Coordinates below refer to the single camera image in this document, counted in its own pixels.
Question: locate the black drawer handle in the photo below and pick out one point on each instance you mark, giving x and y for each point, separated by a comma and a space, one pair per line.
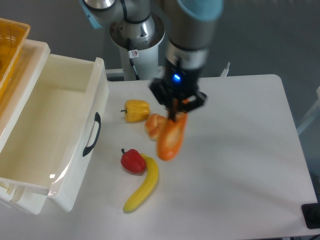
94, 135

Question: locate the white table clamp post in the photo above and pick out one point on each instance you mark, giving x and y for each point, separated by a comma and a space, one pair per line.
225, 71

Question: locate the yellow banana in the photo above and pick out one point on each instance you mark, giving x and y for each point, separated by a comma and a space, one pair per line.
146, 188

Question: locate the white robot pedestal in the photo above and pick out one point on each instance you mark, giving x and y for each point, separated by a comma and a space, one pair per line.
138, 45

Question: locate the long orange bread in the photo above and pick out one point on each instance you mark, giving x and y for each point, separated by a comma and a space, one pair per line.
171, 137

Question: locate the black device at edge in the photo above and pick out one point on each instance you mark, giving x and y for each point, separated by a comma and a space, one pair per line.
311, 214

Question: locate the red bell pepper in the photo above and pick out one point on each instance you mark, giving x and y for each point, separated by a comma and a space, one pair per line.
132, 161

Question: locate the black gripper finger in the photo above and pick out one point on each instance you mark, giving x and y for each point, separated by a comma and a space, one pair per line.
180, 107
172, 112

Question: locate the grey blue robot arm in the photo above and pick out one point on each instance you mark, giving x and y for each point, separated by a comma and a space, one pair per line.
172, 60

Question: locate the yellow bell pepper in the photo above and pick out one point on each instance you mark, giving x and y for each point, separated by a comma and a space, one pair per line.
136, 110

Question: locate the upper white drawer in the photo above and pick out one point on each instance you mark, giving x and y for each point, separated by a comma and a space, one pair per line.
44, 149

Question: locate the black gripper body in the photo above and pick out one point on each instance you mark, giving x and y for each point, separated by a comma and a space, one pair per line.
178, 83

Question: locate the yellow plastic basket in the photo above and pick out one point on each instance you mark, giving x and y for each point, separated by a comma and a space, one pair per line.
12, 37

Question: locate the braided round bread roll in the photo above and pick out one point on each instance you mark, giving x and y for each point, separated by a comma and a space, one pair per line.
153, 126

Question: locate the white drawer cabinet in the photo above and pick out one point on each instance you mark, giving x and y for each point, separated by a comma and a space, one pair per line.
33, 56

